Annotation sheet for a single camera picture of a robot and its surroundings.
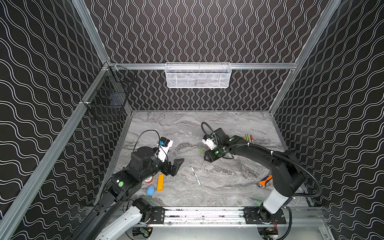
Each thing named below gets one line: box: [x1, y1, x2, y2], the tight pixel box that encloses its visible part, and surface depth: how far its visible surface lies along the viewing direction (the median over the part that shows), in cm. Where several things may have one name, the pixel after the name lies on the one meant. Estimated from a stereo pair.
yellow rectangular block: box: [157, 174, 164, 191], surface depth 85 cm
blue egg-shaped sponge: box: [146, 184, 155, 196], surface depth 82 cm
